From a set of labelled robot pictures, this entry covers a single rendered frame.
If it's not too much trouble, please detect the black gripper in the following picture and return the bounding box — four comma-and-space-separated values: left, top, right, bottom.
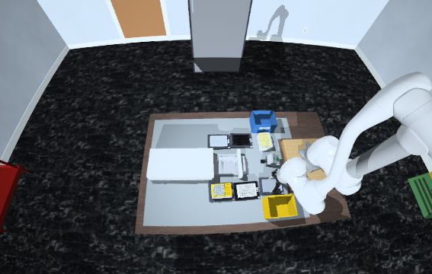
268, 169, 284, 194

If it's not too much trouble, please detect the light grey bench mat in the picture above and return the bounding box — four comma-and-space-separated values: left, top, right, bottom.
143, 118, 310, 226

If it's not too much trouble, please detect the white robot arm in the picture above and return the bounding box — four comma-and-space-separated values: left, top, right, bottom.
277, 72, 432, 215

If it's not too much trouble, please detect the yellow bin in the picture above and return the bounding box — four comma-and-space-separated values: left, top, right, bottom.
262, 194, 297, 219

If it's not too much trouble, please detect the blue open-top bin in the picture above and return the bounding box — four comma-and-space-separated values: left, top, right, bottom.
249, 110, 277, 133

